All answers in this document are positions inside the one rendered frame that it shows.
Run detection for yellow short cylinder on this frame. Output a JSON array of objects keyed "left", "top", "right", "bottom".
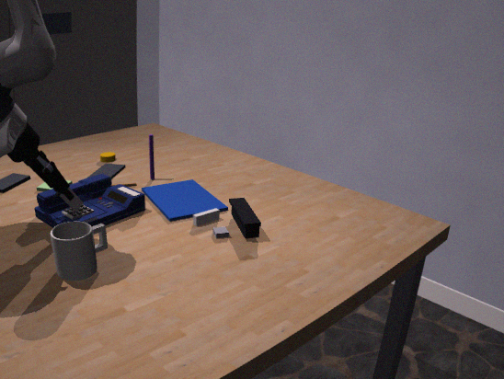
[{"left": 100, "top": 152, "right": 116, "bottom": 163}]

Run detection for green sticky note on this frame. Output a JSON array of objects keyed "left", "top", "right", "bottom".
[{"left": 37, "top": 180, "right": 73, "bottom": 191}]

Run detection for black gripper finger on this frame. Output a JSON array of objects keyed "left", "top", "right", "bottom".
[
  {"left": 23, "top": 159, "right": 57, "bottom": 192},
  {"left": 29, "top": 150, "right": 83, "bottom": 212}
]

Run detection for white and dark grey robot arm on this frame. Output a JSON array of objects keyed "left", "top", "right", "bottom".
[{"left": 0, "top": 0, "right": 56, "bottom": 157}]

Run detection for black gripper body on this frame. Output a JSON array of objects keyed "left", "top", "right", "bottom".
[{"left": 7, "top": 122, "right": 46, "bottom": 171}]

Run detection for dark grey mug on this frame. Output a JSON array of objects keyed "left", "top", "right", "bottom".
[{"left": 51, "top": 222, "right": 108, "bottom": 281}]

